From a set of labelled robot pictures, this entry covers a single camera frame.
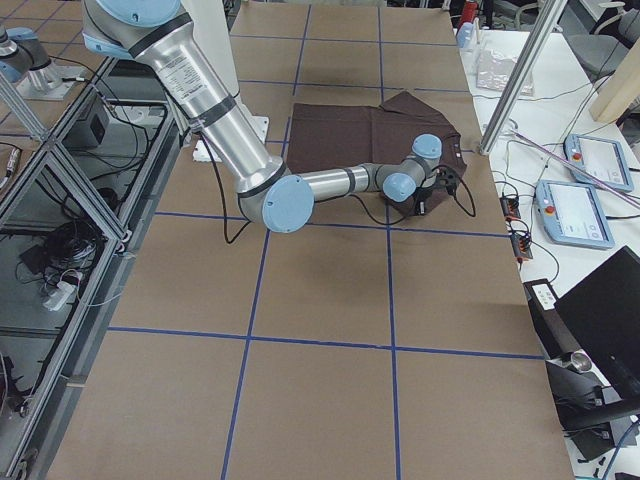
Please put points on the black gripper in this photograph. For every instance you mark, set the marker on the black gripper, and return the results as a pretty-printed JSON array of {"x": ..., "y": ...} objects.
[{"x": 423, "y": 194}]

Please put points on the dark brown t-shirt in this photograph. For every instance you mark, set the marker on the dark brown t-shirt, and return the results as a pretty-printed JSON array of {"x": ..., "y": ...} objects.
[{"x": 388, "y": 150}]

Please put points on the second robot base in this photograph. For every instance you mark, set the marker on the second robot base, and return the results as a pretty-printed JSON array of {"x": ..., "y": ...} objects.
[{"x": 25, "y": 62}]

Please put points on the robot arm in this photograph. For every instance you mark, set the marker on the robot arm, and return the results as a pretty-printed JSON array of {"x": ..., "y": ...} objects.
[{"x": 160, "y": 35}]

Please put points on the lower teach pendant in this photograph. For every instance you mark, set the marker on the lower teach pendant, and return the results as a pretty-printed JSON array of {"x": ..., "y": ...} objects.
[{"x": 571, "y": 215}]

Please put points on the teach pendant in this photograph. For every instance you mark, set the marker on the teach pendant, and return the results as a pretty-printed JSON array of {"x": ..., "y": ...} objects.
[
  {"x": 571, "y": 215},
  {"x": 601, "y": 158}
]

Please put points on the upper teach pendant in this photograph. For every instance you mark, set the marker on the upper teach pendant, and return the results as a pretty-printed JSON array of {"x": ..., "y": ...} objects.
[{"x": 601, "y": 158}]

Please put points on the wooden beam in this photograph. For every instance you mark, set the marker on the wooden beam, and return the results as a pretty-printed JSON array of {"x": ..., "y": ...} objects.
[{"x": 619, "y": 91}]

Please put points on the black box with label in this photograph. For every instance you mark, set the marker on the black box with label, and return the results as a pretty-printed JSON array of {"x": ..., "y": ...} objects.
[{"x": 553, "y": 333}]

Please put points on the black monitor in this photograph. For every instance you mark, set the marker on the black monitor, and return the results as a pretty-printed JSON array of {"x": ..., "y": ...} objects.
[{"x": 602, "y": 314}]

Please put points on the aluminium frame post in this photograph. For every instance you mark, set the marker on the aluminium frame post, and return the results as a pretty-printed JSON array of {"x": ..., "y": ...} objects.
[{"x": 536, "y": 40}]

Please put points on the aluminium frame cage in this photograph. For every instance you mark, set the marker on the aluminium frame cage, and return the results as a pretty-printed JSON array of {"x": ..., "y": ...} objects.
[{"x": 80, "y": 182}]

